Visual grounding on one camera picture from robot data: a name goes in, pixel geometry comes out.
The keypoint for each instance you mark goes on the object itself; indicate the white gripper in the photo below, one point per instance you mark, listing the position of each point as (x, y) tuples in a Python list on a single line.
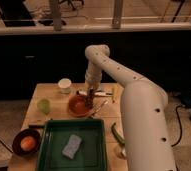
[(93, 78)]

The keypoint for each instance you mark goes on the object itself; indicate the dark purple grape bunch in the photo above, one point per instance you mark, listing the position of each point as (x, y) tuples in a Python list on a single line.
[(90, 98)]

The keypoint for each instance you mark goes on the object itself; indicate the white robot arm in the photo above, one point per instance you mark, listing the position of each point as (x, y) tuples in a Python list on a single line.
[(142, 106)]

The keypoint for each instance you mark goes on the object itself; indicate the red bowl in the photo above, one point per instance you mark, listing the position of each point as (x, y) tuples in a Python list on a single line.
[(77, 106)]

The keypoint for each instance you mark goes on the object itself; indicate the dark brown bowl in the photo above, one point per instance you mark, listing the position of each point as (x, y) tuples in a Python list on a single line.
[(22, 134)]

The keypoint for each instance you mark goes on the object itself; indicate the yellow corn cob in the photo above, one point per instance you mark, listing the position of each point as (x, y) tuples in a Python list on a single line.
[(114, 93)]

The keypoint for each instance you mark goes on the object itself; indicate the white cup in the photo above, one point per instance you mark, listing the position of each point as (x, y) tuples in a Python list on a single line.
[(65, 85)]

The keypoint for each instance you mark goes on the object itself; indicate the metal spoon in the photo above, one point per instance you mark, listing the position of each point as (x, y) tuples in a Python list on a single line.
[(97, 109)]

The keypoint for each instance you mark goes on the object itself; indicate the green plastic cup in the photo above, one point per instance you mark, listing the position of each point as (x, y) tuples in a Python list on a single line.
[(44, 106)]

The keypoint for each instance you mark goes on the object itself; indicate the black marker pen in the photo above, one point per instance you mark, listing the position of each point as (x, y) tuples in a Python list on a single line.
[(36, 126)]

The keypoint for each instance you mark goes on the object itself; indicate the blue grey sponge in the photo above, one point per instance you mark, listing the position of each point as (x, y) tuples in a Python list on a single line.
[(72, 146)]

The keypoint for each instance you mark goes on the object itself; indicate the green plastic tray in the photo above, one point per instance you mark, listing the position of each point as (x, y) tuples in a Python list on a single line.
[(91, 155)]

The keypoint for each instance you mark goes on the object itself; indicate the orange fruit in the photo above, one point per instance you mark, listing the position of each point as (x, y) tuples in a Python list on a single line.
[(28, 143)]

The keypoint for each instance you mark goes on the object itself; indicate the white handled knife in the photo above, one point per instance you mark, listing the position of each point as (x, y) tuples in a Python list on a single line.
[(97, 94)]

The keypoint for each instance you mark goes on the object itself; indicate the green handled metal scoop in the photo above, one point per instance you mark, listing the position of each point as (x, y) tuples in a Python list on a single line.
[(119, 139)]

